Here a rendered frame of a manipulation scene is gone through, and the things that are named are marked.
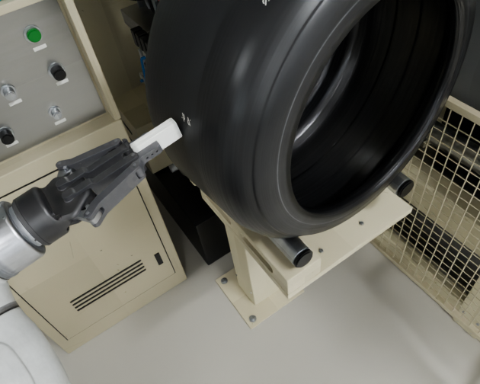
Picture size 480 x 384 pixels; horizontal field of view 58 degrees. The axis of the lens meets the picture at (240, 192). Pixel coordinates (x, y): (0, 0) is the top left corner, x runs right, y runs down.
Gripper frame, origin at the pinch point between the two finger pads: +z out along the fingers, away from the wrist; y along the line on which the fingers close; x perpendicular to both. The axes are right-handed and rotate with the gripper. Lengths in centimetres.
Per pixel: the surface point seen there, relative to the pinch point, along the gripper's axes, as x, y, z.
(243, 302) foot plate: 123, 29, 2
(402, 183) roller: 37, -12, 39
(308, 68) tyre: -7.3, -12.5, 18.3
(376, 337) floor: 129, -13, 34
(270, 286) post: 117, 24, 14
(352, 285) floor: 130, 8, 42
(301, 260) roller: 33.7, -12.6, 11.1
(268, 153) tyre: 0.7, -13.0, 10.0
